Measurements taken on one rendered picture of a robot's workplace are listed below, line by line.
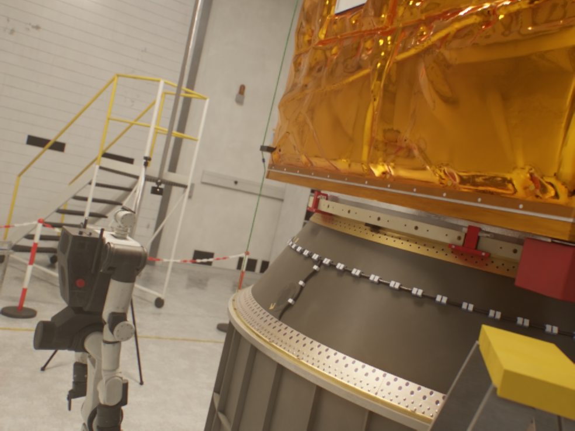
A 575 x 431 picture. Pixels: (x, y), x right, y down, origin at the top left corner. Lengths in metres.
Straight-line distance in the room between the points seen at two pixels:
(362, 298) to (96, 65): 7.82
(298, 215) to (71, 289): 7.49
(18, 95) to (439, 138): 7.87
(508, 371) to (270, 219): 9.50
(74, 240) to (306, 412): 1.10
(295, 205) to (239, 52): 2.75
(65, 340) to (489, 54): 1.88
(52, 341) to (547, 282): 1.82
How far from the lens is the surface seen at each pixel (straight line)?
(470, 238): 1.94
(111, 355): 2.40
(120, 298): 2.32
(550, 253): 1.67
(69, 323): 2.52
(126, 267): 2.30
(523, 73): 1.78
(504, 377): 1.03
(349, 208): 2.20
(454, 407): 1.42
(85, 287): 2.45
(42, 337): 2.53
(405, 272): 2.00
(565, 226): 1.61
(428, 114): 2.03
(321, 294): 2.11
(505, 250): 1.95
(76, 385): 2.91
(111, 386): 2.42
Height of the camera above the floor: 1.72
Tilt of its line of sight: 2 degrees down
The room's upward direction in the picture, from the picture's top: 13 degrees clockwise
